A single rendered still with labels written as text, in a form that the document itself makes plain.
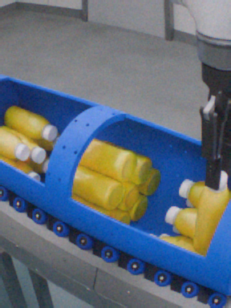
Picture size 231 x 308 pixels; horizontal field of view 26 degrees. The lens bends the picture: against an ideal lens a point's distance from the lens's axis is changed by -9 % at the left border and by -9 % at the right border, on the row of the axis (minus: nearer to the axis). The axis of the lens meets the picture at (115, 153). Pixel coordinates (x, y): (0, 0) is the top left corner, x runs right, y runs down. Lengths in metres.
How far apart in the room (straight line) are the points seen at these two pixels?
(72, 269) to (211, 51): 0.72
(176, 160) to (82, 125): 0.25
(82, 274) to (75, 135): 0.36
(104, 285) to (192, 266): 0.33
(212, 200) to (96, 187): 0.30
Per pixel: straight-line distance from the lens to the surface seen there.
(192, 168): 1.22
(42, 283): 1.96
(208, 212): 0.94
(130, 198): 1.19
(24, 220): 1.35
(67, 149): 1.09
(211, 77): 0.80
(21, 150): 1.28
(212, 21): 0.74
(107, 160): 1.13
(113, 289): 1.22
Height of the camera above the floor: 1.78
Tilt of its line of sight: 33 degrees down
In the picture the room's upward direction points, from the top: 2 degrees counter-clockwise
